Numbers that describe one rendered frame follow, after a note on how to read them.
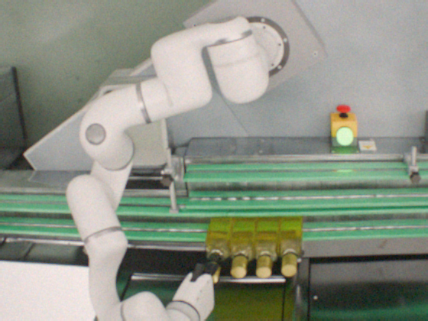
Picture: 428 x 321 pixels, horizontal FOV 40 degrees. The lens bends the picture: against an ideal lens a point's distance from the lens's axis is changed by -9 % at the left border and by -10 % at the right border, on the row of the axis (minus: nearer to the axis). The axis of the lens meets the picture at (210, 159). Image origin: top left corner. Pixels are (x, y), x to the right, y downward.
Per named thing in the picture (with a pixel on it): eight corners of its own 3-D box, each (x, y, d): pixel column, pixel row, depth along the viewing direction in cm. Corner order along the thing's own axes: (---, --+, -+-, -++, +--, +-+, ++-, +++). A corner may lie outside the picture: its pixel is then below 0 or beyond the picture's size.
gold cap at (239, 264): (232, 268, 143) (231, 278, 139) (231, 255, 142) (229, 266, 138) (248, 267, 142) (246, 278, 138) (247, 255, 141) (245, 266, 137)
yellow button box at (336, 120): (330, 135, 165) (331, 147, 159) (329, 109, 162) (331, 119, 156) (355, 135, 164) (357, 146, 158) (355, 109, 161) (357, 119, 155)
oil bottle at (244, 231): (238, 222, 165) (229, 266, 146) (237, 202, 163) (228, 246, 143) (259, 221, 164) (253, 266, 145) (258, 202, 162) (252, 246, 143)
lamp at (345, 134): (335, 142, 158) (336, 147, 155) (336, 126, 156) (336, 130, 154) (352, 142, 157) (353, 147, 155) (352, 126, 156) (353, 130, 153)
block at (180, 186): (177, 179, 170) (173, 191, 163) (174, 146, 166) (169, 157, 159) (190, 179, 169) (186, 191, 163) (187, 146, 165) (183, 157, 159)
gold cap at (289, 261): (282, 266, 141) (280, 277, 137) (281, 254, 140) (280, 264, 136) (296, 265, 141) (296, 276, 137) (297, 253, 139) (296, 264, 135)
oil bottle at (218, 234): (215, 219, 166) (204, 264, 146) (214, 201, 163) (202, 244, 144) (237, 220, 165) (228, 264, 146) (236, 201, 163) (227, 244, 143)
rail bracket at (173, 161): (173, 198, 164) (164, 222, 153) (167, 137, 157) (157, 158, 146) (185, 198, 164) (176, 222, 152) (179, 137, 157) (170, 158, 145)
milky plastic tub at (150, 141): (115, 153, 176) (106, 166, 168) (106, 77, 166) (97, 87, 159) (175, 151, 173) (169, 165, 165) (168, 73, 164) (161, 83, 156)
